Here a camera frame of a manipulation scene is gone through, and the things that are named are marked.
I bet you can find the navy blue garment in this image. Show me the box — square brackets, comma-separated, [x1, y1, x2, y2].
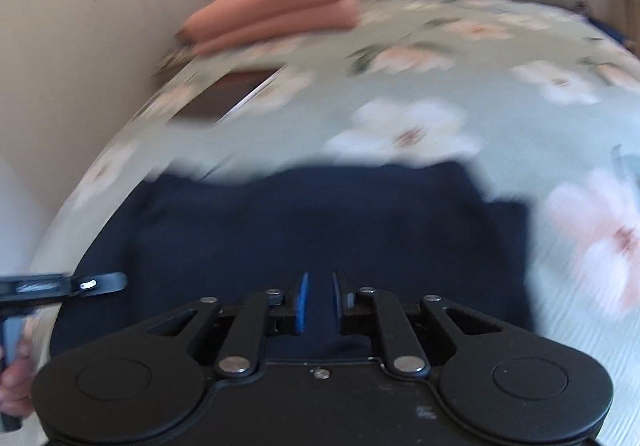
[50, 161, 535, 359]

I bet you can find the person's left hand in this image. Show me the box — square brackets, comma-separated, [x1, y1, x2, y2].
[1, 316, 37, 419]

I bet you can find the brown tablet case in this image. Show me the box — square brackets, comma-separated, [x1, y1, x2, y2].
[175, 67, 284, 122]

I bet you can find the floral green bedspread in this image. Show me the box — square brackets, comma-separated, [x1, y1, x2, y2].
[32, 0, 639, 445]

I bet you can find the folded pink blanket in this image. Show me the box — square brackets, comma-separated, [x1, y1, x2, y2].
[178, 0, 360, 55]

